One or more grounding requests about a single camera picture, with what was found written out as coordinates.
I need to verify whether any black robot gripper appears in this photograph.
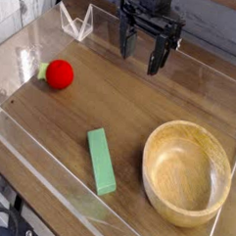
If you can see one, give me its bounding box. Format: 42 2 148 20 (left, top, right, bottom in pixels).
118 0 186 75

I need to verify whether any red plush tomato toy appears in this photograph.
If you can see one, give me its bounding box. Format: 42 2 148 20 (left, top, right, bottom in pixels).
37 59 74 89

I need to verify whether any green rectangular block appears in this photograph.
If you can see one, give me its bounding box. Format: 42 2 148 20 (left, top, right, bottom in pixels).
87 128 117 196

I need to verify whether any wooden bowl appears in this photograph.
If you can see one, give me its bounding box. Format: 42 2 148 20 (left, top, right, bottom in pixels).
142 120 232 228

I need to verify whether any clear acrylic corner bracket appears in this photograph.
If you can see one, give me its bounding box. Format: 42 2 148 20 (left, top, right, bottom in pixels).
59 2 93 41

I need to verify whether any clear acrylic tray wall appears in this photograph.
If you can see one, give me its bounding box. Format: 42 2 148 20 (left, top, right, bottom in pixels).
0 6 236 236

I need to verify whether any black metal bracket with bolt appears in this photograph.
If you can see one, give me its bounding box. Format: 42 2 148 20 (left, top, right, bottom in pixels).
10 195 38 236

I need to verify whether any black cable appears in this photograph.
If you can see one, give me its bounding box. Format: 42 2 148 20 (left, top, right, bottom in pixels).
0 206 22 236

